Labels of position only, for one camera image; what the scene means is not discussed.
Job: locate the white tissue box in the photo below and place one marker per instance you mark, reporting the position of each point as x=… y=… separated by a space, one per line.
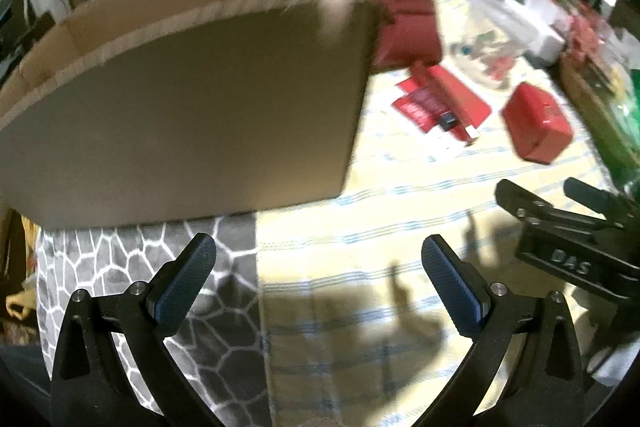
x=540 y=39

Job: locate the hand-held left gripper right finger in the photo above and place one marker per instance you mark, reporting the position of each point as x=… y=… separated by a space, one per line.
x=452 y=287

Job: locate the red handbag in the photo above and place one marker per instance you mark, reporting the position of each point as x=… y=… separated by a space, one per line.
x=407 y=32

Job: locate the red tin box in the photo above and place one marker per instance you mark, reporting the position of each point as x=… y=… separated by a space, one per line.
x=537 y=122

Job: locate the red glossy long box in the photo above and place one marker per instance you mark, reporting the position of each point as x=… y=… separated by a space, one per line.
x=467 y=127

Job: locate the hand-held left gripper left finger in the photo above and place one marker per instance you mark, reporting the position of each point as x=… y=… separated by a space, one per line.
x=182 y=287

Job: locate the large cardboard box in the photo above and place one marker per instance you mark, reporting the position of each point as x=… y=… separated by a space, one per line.
x=200 y=107

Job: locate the red envelope card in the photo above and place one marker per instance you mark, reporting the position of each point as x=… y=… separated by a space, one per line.
x=465 y=94

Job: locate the clear plastic bucket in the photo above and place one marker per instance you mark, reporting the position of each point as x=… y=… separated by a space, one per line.
x=480 y=57

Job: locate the red hand cream tube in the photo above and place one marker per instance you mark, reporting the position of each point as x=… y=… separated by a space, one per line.
x=417 y=107

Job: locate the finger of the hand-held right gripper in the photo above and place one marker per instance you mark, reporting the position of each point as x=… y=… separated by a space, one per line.
x=590 y=197
x=515 y=199

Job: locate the grey patterned blanket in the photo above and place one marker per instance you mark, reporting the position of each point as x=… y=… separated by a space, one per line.
x=230 y=307

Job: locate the red packaging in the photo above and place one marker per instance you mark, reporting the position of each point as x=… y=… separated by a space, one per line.
x=587 y=37

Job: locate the yellow plaid cloth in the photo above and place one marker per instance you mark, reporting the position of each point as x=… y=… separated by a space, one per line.
x=400 y=187

